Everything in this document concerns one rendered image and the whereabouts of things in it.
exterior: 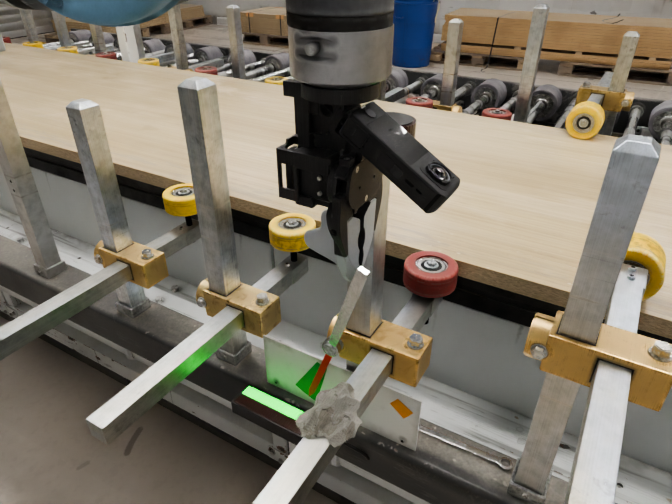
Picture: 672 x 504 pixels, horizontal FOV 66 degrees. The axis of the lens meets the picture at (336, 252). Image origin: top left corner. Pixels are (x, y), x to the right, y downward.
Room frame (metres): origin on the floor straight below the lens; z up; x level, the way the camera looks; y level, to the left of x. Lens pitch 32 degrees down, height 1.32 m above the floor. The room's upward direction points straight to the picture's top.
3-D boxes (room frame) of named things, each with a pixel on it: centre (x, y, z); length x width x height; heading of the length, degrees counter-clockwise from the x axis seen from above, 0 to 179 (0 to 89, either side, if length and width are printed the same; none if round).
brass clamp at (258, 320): (0.66, 0.16, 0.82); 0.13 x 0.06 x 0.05; 60
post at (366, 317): (0.54, -0.04, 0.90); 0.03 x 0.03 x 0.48; 60
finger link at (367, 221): (0.49, -0.01, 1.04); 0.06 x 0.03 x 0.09; 60
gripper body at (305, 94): (0.48, 0.00, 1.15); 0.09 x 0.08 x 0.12; 60
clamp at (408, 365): (0.53, -0.06, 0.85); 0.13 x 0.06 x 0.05; 60
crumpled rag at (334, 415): (0.40, 0.00, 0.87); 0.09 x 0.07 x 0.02; 150
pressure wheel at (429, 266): (0.64, -0.14, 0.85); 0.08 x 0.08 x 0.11
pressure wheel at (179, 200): (0.89, 0.29, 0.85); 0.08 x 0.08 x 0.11
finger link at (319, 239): (0.46, 0.01, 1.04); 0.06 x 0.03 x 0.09; 60
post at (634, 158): (0.41, -0.25, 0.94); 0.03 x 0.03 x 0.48; 60
